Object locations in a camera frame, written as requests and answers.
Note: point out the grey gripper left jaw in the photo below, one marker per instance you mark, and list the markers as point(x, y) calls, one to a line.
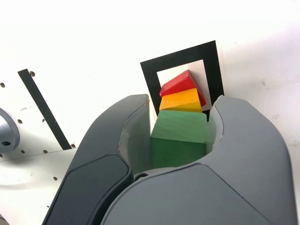
point(98, 145)

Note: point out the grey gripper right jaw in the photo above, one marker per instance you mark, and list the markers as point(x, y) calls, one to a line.
point(234, 187)

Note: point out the green cube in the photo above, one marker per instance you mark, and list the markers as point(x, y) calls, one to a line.
point(178, 136)

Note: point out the yellow cube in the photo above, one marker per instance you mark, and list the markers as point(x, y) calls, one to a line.
point(180, 99)

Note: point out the red cube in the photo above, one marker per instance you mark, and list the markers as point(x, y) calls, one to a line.
point(178, 82)

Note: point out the black tape square outline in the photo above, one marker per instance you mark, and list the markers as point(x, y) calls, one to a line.
point(147, 75)

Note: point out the black tape strip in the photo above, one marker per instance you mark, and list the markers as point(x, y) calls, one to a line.
point(42, 105)

